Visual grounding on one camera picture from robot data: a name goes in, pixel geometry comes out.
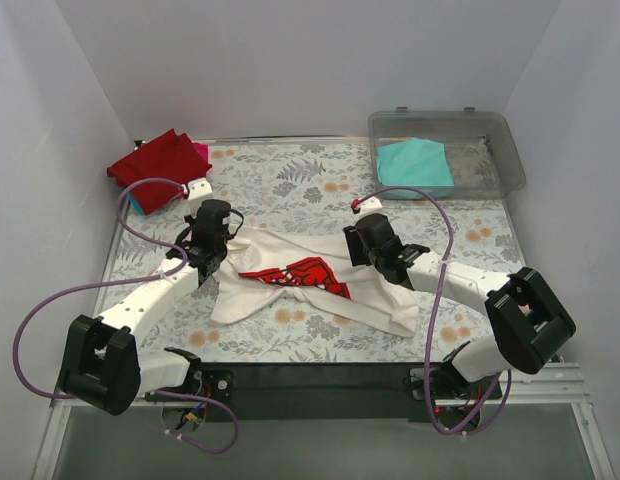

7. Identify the white Coca-Cola t-shirt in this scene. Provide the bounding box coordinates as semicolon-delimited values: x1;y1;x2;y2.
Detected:
211;227;419;337

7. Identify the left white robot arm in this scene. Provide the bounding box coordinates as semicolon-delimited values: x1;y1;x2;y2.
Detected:
57;199;237;415

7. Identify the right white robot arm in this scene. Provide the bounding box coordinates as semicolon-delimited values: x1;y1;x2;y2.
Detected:
344;213;576;398

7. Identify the folded teal t-shirt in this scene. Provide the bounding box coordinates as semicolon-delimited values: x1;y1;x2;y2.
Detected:
125;185;152;215

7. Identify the floral patterned table mat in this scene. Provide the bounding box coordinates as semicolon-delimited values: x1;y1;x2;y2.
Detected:
96;142;523;363

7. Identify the folded red t-shirt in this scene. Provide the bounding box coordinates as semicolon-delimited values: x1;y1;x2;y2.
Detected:
106;129;199;215

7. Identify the teal t-shirt in bin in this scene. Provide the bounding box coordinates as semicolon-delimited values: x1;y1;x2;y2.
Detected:
376;138;454;188

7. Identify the folded pink t-shirt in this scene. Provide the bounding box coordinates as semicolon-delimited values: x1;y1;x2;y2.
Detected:
191;142;212;178

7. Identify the clear plastic bin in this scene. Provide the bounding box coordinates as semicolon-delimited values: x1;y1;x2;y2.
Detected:
368;108;526;200

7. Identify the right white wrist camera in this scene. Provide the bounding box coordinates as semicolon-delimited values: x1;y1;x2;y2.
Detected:
351;196;383;217

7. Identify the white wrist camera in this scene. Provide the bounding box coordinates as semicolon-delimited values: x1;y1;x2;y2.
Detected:
182;178;213;201
351;196;383;217

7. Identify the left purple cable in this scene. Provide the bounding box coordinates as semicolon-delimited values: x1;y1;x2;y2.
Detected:
12;177;240;455

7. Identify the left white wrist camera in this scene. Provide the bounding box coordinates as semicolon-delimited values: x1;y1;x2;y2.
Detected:
182;178;213;201

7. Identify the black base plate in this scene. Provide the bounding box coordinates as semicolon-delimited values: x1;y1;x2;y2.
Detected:
144;360;501;424

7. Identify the aluminium frame rail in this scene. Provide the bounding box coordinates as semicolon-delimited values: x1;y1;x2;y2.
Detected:
34;363;614;479

